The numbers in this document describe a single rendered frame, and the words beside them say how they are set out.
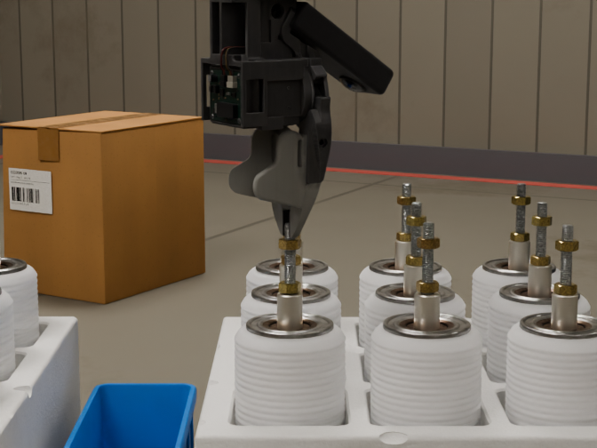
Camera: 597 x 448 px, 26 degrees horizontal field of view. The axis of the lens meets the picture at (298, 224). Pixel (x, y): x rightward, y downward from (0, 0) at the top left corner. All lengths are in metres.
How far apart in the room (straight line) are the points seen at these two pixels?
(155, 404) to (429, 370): 0.42
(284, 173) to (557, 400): 0.30
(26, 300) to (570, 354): 0.57
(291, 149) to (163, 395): 0.43
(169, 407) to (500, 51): 2.47
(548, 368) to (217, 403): 0.29
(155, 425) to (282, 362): 0.36
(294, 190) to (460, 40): 2.72
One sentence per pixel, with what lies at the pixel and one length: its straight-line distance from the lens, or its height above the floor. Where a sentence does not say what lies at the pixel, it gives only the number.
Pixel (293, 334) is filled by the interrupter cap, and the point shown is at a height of 0.25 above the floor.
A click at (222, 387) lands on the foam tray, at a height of 0.18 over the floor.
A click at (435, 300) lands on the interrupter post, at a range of 1.11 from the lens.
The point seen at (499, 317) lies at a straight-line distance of 1.23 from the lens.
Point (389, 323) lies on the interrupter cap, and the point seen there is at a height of 0.25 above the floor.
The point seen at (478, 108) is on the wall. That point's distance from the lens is 3.76.
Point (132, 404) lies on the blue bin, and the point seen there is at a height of 0.10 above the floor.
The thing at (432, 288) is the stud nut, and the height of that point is 0.29.
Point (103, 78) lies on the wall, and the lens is 4.36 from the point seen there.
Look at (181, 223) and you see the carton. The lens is 2.41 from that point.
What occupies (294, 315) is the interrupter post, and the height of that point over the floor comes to 0.26.
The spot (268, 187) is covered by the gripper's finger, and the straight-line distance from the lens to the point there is 1.05.
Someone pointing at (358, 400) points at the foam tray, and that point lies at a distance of 1.15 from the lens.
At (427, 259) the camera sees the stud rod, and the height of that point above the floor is 0.31.
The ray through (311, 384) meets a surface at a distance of 1.09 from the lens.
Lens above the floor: 0.54
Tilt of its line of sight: 10 degrees down
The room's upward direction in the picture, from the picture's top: straight up
